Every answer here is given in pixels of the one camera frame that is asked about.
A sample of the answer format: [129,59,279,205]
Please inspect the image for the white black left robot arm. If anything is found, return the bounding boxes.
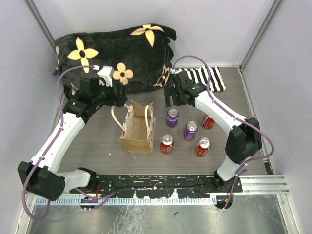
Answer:
[18,75,127,201]

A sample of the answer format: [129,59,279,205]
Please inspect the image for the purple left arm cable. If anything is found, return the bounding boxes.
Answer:
[21,64,100,221]

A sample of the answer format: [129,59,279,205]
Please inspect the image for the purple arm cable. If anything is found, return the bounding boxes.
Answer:
[172,55,275,210]
[21,64,100,221]

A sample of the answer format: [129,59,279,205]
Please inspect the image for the purple Fanta can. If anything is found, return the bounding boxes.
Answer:
[166,108,179,128]

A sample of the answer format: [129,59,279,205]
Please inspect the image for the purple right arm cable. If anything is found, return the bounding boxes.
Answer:
[172,55,275,210]

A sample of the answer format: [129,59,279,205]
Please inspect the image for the watermelon print canvas bag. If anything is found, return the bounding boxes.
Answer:
[111,101,156,155]

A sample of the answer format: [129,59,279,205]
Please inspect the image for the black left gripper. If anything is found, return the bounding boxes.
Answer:
[94,80,128,107]

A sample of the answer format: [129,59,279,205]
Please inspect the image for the red cola can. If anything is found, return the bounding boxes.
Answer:
[195,137,212,157]
[201,114,215,129]
[160,134,174,155]

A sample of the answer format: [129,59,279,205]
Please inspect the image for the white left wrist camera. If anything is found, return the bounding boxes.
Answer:
[97,66,114,87]

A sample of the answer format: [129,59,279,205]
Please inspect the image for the purple soda can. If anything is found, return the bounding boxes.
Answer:
[183,121,198,141]

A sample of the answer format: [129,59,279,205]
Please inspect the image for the black white striped cloth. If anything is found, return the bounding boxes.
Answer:
[176,66,226,92]

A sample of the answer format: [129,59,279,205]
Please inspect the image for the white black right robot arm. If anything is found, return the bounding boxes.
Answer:
[164,70,262,192]

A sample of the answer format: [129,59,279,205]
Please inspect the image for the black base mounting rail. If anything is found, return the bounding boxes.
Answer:
[81,174,242,199]

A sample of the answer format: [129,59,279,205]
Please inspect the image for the black floral plush blanket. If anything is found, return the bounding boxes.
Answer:
[54,23,177,98]

